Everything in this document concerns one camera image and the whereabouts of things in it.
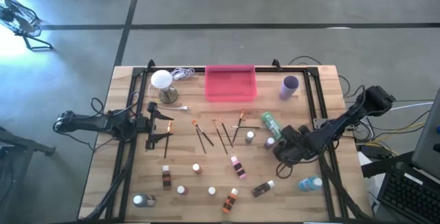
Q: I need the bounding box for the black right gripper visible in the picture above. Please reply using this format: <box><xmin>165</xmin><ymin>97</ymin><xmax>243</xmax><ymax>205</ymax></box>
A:
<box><xmin>274</xmin><ymin>124</ymin><xmax>312</xmax><ymax>166</ymax></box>

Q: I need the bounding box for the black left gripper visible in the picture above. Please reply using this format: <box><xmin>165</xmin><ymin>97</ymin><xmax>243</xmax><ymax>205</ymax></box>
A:
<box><xmin>136</xmin><ymin>101</ymin><xmax>175</xmax><ymax>150</ymax></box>

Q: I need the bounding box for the large green paint bottle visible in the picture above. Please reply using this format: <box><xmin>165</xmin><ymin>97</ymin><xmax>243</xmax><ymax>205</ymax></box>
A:
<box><xmin>260</xmin><ymin>111</ymin><xmax>285</xmax><ymax>142</ymax></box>

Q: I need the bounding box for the large turquoise paint bottle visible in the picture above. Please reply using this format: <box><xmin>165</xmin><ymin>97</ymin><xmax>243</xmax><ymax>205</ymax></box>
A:
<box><xmin>298</xmin><ymin>175</ymin><xmax>324</xmax><ymax>193</ymax></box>

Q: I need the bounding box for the grey silver ferrule brush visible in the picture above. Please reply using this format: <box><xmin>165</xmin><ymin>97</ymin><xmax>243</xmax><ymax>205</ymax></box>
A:
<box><xmin>195</xmin><ymin>126</ymin><xmax>207</xmax><ymax>155</ymax></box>

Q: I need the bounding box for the large black paint bottle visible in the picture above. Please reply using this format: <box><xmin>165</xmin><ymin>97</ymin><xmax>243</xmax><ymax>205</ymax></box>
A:
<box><xmin>132</xmin><ymin>192</ymin><xmax>157</xmax><ymax>208</ymax></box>

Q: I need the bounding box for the small dark brown paint bottle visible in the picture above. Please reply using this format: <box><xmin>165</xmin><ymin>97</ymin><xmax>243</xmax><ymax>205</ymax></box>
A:
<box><xmin>250</xmin><ymin>179</ymin><xmax>276</xmax><ymax>198</ymax></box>

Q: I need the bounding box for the orange fan tipped paint brush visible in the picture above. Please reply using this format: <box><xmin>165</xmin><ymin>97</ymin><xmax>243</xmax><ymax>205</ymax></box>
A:
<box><xmin>191</xmin><ymin>119</ymin><xmax>215</xmax><ymax>147</ymax></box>

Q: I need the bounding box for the small pink paint bottle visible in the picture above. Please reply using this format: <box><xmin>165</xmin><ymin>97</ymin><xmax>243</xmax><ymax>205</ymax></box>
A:
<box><xmin>229</xmin><ymin>155</ymin><xmax>248</xmax><ymax>179</ymax></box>

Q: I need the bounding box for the silver metal mounting plate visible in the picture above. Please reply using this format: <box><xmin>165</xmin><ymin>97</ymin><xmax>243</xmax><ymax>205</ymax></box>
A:
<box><xmin>312</xmin><ymin>117</ymin><xmax>331</xmax><ymax>131</ymax></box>

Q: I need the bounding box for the white globe table lamp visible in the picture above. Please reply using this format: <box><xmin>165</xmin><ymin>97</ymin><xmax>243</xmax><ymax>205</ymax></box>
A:
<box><xmin>150</xmin><ymin>69</ymin><xmax>179</xmax><ymax>104</ymax></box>

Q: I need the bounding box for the thin tipped gold ferrule brush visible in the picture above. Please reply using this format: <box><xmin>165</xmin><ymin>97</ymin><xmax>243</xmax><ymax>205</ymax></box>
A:
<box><xmin>212</xmin><ymin>119</ymin><xmax>229</xmax><ymax>155</ymax></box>

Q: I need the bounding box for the lavender plastic cup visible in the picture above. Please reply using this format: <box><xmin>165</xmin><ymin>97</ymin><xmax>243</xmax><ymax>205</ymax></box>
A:
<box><xmin>278</xmin><ymin>75</ymin><xmax>300</xmax><ymax>101</ymax></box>

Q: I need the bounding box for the pink plastic bin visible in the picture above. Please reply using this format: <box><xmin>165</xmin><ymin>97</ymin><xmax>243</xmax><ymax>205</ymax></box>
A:
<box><xmin>204</xmin><ymin>64</ymin><xmax>259</xmax><ymax>103</ymax></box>

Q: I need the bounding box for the black power strip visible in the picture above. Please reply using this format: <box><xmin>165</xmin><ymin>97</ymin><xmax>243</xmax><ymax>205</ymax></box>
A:
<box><xmin>360</xmin><ymin>143</ymin><xmax>389</xmax><ymax>159</ymax></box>

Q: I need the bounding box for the black computer desk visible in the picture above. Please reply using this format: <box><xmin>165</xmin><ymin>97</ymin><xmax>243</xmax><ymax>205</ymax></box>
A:
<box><xmin>360</xmin><ymin>150</ymin><xmax>440</xmax><ymax>224</ymax></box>

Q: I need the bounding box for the black computer keyboard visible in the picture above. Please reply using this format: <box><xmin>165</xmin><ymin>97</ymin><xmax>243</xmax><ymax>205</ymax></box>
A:
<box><xmin>377</xmin><ymin>161</ymin><xmax>440</xmax><ymax>223</ymax></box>

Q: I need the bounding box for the dark metal workbench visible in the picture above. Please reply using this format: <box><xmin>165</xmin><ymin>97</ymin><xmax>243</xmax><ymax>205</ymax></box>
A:
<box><xmin>0</xmin><ymin>126</ymin><xmax>56</xmax><ymax>224</ymax></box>

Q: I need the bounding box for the grey computer monitor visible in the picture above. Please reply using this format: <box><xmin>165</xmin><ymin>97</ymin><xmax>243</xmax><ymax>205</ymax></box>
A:
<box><xmin>411</xmin><ymin>87</ymin><xmax>440</xmax><ymax>181</ymax></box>

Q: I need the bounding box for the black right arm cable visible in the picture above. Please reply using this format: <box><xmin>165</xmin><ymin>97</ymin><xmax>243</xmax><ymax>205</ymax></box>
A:
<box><xmin>276</xmin><ymin>161</ymin><xmax>294</xmax><ymax>180</ymax></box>

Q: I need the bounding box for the white lamp power cord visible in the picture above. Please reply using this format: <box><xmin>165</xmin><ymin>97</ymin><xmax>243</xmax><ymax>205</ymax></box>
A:
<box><xmin>147</xmin><ymin>67</ymin><xmax>196</xmax><ymax>112</ymax></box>

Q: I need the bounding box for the black aluminium table frame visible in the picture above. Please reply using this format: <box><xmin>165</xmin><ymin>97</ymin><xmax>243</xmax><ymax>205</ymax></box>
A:
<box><xmin>84</xmin><ymin>58</ymin><xmax>372</xmax><ymax>222</ymax></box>

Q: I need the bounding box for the yellow cable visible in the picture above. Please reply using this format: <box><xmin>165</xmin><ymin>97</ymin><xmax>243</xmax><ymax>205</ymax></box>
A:
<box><xmin>357</xmin><ymin>120</ymin><xmax>427</xmax><ymax>149</ymax></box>

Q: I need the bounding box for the white cable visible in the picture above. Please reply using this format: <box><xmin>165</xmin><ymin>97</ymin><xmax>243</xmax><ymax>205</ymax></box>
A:
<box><xmin>390</xmin><ymin>101</ymin><xmax>435</xmax><ymax>112</ymax></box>

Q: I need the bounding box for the black wire cage floor fan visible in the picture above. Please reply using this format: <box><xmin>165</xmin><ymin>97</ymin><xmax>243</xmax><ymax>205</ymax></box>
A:
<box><xmin>0</xmin><ymin>0</ymin><xmax>54</xmax><ymax>52</ymax></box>

